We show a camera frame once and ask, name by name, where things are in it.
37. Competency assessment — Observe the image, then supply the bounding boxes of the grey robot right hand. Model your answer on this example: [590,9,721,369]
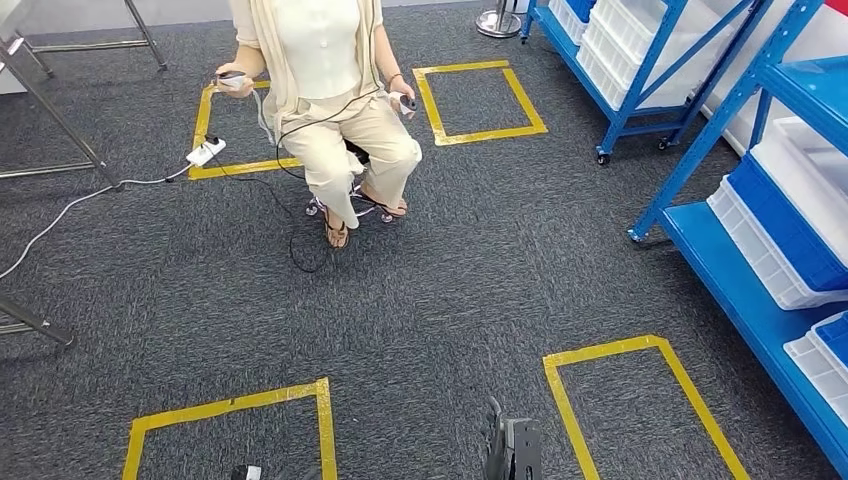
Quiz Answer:
[481,396,510,480]

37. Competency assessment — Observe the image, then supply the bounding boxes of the blue metal shelf rack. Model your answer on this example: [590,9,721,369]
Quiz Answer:
[627,0,848,476]
[519,0,758,167]

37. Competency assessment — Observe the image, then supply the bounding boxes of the yellow floor tape square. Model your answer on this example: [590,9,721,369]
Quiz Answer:
[542,334,753,480]
[411,60,550,148]
[121,377,339,480]
[188,80,303,182]

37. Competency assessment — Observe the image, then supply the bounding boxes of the chrome stool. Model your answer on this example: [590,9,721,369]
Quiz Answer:
[304,140,399,225]

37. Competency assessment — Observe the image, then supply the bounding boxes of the white plastic bin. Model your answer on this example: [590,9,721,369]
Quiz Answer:
[782,333,848,427]
[706,174,848,312]
[574,0,731,112]
[750,116,848,268]
[547,0,592,48]

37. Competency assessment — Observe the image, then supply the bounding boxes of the person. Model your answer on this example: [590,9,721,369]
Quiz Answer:
[215,0,424,252]

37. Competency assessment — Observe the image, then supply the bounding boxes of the white power strip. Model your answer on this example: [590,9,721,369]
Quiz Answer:
[186,135,228,168]

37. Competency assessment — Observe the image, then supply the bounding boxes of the chrome stanchion with round base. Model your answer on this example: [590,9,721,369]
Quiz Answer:
[474,0,525,40]

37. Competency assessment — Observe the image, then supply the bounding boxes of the steel table with white panel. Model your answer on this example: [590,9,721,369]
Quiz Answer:
[0,0,169,194]

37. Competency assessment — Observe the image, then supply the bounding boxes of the right wrist camera pale box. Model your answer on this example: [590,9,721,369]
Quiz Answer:
[506,417,545,480]

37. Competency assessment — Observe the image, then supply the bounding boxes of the black floor cable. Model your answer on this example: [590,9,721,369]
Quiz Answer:
[210,86,384,275]

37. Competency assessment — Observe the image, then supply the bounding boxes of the white floor cable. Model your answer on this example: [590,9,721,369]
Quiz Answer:
[0,162,195,283]

